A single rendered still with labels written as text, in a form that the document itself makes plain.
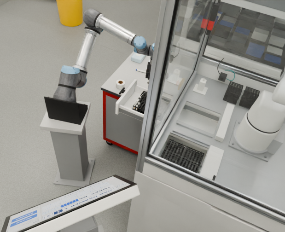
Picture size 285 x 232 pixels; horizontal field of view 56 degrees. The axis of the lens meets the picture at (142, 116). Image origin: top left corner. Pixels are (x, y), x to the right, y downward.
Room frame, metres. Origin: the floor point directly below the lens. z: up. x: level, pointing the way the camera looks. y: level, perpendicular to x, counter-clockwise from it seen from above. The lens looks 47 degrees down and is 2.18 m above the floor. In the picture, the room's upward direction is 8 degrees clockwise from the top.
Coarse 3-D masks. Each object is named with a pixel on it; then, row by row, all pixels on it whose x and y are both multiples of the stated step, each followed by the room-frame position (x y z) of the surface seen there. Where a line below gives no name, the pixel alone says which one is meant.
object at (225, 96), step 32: (192, 0) 0.75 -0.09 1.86; (224, 0) 0.73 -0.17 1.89; (256, 0) 0.70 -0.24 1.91; (192, 32) 0.75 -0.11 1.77; (224, 32) 0.72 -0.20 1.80; (256, 32) 0.69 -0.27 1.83; (192, 64) 0.74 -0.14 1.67; (224, 64) 0.71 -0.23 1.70; (256, 64) 0.68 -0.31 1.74; (160, 96) 0.76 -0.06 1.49; (192, 96) 0.73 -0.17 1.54; (224, 96) 0.69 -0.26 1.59; (256, 96) 0.66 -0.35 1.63; (160, 128) 0.75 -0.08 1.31; (192, 128) 0.71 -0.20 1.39; (224, 128) 0.68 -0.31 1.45; (256, 128) 0.65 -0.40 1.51; (192, 160) 0.70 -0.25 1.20; (224, 160) 0.66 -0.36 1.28; (256, 160) 0.63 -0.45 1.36; (256, 192) 0.60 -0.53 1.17
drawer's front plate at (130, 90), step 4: (136, 80) 1.51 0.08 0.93; (132, 84) 1.46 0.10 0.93; (136, 84) 1.52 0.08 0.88; (128, 88) 1.41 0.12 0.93; (132, 88) 1.45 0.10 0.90; (124, 92) 1.37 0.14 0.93; (128, 92) 1.40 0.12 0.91; (132, 92) 1.46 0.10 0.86; (124, 96) 1.34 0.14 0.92; (128, 96) 1.40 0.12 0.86; (120, 100) 1.28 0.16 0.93; (124, 100) 1.34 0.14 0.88; (116, 104) 1.25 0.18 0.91; (116, 108) 1.25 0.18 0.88; (116, 112) 1.25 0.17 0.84
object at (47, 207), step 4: (100, 184) 0.61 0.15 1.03; (104, 184) 0.60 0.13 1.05; (108, 184) 0.59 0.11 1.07; (92, 188) 0.58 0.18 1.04; (96, 188) 0.57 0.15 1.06; (100, 188) 0.56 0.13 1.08; (80, 192) 0.55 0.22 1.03; (84, 192) 0.55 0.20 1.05; (88, 192) 0.54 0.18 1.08; (72, 196) 0.53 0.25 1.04; (76, 196) 0.52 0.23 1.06; (80, 196) 0.51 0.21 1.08; (60, 200) 0.50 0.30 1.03; (64, 200) 0.50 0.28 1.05; (68, 200) 0.49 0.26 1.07; (52, 204) 0.48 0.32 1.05; (56, 204) 0.47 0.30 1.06; (60, 204) 0.46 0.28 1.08; (44, 208) 0.45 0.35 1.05; (48, 208) 0.45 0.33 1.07
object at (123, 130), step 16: (128, 64) 1.91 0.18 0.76; (144, 64) 1.94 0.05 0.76; (112, 80) 1.67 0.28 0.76; (128, 80) 1.70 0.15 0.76; (144, 80) 1.73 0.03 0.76; (112, 96) 1.55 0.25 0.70; (112, 112) 1.55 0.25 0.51; (112, 128) 1.55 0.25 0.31; (128, 128) 1.50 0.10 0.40; (112, 144) 1.58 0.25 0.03; (128, 144) 1.49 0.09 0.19
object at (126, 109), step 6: (138, 90) 1.49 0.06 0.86; (144, 90) 1.47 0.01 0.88; (132, 96) 1.44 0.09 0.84; (138, 96) 1.45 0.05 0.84; (126, 102) 1.37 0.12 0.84; (132, 102) 1.38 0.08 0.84; (120, 108) 1.26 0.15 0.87; (126, 108) 1.25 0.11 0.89; (126, 114) 1.25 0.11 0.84; (132, 114) 1.23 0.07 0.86; (138, 114) 1.22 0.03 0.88
